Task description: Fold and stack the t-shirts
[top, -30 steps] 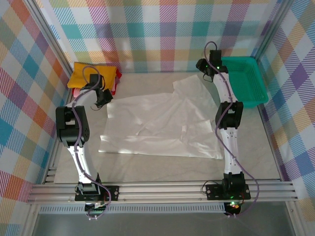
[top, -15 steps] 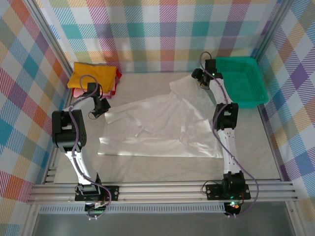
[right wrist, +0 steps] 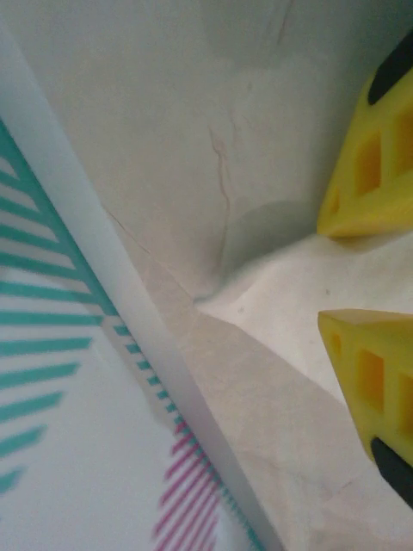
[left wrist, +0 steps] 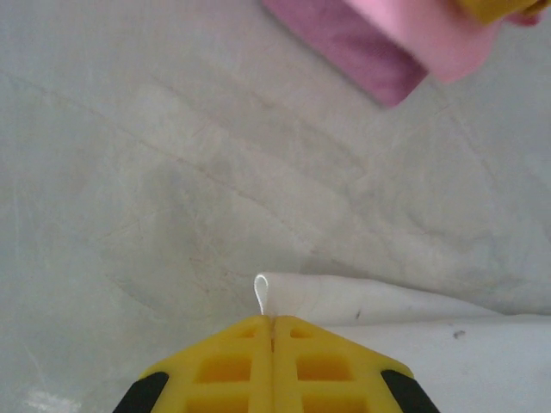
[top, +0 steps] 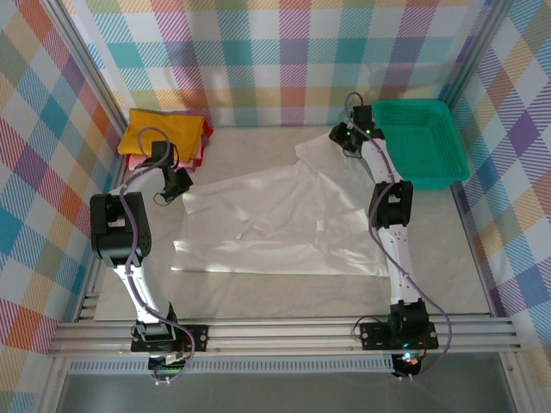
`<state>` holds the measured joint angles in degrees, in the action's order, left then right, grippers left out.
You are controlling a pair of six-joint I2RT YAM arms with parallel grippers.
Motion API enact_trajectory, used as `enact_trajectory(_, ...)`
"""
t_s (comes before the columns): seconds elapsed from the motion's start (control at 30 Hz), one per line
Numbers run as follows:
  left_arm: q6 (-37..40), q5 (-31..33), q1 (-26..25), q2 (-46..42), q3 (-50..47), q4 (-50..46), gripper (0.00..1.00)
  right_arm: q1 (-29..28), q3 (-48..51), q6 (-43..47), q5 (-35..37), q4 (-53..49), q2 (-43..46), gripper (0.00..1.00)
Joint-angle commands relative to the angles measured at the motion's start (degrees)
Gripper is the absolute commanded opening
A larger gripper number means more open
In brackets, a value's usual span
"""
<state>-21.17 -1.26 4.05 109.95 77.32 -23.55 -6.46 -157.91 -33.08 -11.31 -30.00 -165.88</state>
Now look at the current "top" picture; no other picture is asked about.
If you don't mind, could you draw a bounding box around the green plastic basket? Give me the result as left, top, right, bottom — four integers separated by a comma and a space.
372, 98, 470, 191

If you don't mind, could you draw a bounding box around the aluminium mounting rail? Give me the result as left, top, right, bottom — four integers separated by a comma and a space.
46, 315, 523, 359

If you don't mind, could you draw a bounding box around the pink folded t-shirt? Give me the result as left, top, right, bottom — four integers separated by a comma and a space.
127, 152, 199, 174

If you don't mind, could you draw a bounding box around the aluminium corner post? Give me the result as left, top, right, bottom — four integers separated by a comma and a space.
442, 0, 516, 111
45, 0, 131, 130

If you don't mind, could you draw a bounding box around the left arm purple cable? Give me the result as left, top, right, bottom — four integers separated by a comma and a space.
119, 126, 200, 386

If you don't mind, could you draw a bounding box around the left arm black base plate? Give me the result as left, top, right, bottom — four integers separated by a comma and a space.
130, 324, 210, 354

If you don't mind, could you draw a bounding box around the aluminium frame leg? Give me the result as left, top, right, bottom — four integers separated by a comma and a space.
498, 350, 542, 413
36, 355, 72, 413

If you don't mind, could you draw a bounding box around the aluminium side rail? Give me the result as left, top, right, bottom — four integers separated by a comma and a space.
449, 182, 496, 319
75, 128, 133, 324

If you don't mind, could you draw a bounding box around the red folded t-shirt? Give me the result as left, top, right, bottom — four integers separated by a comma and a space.
191, 119, 214, 171

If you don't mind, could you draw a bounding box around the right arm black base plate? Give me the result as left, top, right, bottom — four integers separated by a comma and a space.
359, 320, 440, 352

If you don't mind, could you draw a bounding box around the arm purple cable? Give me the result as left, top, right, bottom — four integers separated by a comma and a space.
119, 126, 200, 386
345, 91, 453, 382

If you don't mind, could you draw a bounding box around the yellow folded t-shirt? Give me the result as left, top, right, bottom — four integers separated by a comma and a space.
117, 108, 206, 159

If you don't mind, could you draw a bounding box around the white t-shirt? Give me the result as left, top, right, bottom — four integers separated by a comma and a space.
170, 133, 391, 279

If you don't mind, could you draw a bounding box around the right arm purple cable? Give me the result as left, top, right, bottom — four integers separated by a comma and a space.
345, 91, 453, 382

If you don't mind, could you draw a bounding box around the slotted grey cable duct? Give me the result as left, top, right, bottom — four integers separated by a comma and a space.
67, 359, 396, 375

